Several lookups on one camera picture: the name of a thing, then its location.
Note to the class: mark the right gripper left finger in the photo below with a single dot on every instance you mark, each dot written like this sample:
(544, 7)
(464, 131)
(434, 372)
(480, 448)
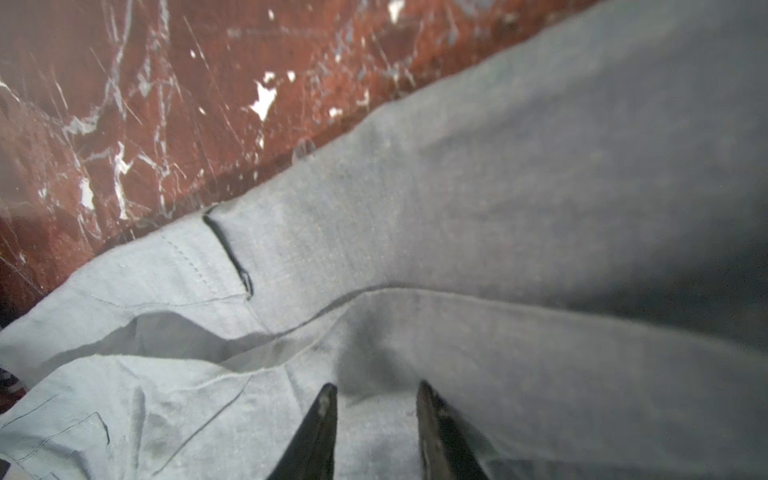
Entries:
(311, 452)

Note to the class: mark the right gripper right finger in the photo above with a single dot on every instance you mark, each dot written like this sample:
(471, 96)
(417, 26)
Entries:
(444, 451)

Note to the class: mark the grey long sleeve shirt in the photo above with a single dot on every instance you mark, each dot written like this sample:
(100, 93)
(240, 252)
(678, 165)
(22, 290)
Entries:
(568, 242)

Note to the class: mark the red black plaid shirt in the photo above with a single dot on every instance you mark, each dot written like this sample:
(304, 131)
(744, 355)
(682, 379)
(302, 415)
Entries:
(11, 391)

